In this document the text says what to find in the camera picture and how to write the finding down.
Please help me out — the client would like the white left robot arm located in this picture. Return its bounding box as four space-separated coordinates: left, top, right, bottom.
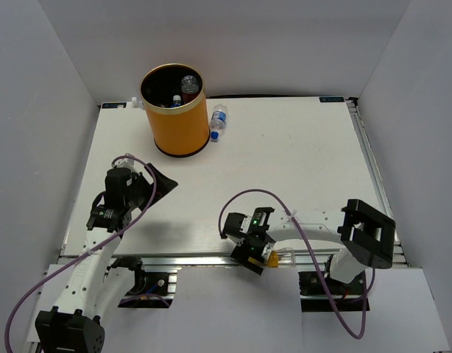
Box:
35 157 178 352

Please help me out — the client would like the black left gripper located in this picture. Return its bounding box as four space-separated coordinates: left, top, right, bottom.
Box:
124 163 177 211

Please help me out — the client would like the orange cylindrical bin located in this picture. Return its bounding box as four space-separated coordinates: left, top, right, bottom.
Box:
140 63 210 158

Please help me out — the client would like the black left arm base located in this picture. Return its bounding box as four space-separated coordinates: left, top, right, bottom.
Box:
105 256 177 309

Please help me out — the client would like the red label plastic bottle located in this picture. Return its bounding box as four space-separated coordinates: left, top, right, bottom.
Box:
180 75 199 104

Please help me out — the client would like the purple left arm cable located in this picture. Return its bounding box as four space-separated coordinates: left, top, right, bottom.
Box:
4 154 172 353

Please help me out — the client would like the blue label plastic bottle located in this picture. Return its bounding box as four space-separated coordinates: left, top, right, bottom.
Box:
209 104 228 142

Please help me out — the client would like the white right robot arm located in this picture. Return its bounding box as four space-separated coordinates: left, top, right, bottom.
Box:
219 199 395 293

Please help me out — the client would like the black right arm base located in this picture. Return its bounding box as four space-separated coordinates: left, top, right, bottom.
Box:
298 271 367 313

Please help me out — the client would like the white connector behind bin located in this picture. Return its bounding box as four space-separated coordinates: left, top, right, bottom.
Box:
132 96 144 110

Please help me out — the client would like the yellow cap clear bottle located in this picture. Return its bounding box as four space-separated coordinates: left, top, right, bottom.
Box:
266 248 296 268

